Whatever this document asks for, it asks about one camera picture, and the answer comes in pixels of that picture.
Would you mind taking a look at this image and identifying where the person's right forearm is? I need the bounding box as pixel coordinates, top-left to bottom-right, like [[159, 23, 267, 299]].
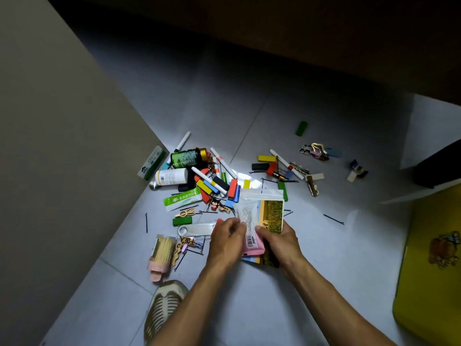
[[280, 256, 397, 346]]

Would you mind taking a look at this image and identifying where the beige mesh shoe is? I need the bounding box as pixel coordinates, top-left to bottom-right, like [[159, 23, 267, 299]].
[[144, 280, 189, 345]]

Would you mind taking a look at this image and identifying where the person's left hand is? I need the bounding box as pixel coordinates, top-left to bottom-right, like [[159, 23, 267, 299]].
[[207, 217, 249, 269]]

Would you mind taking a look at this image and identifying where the green white toothpaste box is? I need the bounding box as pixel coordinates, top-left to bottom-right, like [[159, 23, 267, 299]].
[[163, 187, 203, 212]]

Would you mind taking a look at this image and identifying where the dark brown wooden furniture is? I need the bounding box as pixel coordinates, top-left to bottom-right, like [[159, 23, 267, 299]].
[[46, 0, 461, 105]]

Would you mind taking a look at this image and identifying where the pink packet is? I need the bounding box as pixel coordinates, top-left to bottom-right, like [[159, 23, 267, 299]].
[[215, 218, 266, 257]]

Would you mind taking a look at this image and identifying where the white plastic bottle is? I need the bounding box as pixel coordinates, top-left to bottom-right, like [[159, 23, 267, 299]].
[[149, 168, 189, 191]]

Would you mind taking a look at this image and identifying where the green can gold cap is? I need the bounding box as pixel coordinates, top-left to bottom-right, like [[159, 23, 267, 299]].
[[170, 148, 209, 169]]

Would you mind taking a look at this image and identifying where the pink toothpick container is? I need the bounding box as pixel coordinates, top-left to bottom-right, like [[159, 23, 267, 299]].
[[146, 234, 177, 283]]

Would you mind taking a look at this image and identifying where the white marker pen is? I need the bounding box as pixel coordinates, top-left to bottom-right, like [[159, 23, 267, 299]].
[[160, 131, 191, 170], [210, 147, 238, 180], [191, 166, 228, 196], [269, 149, 305, 181]]

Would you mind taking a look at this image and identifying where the yellow field picture card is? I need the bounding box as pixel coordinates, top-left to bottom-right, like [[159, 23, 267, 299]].
[[242, 199, 285, 268]]

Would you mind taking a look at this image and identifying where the cartoon figure keychain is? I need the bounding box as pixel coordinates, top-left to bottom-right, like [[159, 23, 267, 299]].
[[210, 198, 232, 213]]

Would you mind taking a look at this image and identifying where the wooden keychain cluster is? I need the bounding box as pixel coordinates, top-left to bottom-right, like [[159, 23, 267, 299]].
[[298, 142, 330, 162]]

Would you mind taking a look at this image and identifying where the yellow plastic bin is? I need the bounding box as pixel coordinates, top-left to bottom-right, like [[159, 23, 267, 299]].
[[392, 184, 461, 346]]

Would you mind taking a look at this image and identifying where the person's right hand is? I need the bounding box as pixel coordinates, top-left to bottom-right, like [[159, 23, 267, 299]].
[[254, 221, 305, 276]]

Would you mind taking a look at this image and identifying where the person's left forearm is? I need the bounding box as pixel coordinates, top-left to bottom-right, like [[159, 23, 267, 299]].
[[149, 259, 246, 346]]

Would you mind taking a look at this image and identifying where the wooden keychain bunch purple clip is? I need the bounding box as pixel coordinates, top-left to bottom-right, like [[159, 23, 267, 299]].
[[171, 236, 204, 268]]

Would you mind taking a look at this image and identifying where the pile of coloured blocks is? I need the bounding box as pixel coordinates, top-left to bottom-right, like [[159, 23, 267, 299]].
[[194, 155, 289, 210]]

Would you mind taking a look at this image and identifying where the black furniture base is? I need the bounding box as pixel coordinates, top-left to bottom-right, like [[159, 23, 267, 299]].
[[412, 140, 461, 189]]

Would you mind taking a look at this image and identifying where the green white flat box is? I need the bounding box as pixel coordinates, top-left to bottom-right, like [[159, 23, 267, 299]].
[[137, 145, 168, 181]]

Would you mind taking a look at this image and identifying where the clear zip bag white label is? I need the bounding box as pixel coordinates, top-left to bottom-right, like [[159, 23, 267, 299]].
[[235, 189, 285, 249]]

